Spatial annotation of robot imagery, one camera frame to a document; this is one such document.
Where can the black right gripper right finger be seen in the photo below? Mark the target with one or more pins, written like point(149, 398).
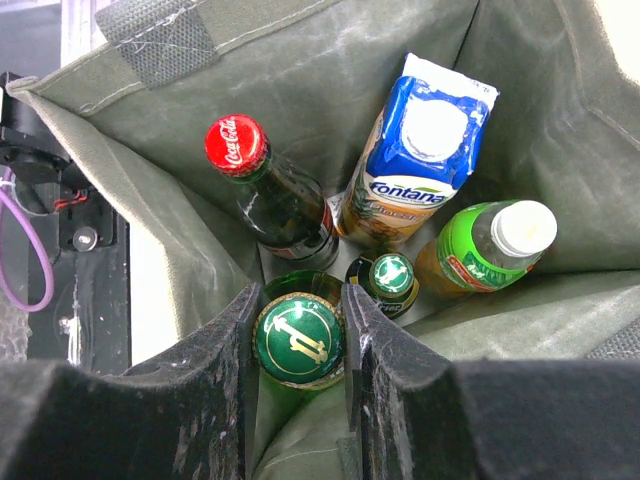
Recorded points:
point(417, 415)

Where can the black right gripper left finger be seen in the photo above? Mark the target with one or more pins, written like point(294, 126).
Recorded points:
point(186, 413)

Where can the green glass bottle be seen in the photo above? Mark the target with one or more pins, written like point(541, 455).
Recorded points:
point(299, 335)
point(388, 278)

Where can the green glass bottle front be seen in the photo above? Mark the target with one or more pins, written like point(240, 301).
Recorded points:
point(388, 278)

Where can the green tea plastic bottle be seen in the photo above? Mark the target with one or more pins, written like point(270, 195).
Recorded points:
point(486, 248)

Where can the cola glass bottle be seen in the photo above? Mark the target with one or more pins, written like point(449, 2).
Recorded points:
point(283, 206)

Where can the blue white beverage carton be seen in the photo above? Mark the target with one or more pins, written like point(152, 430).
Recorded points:
point(422, 149)

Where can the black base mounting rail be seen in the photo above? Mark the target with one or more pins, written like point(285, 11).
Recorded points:
point(65, 276)

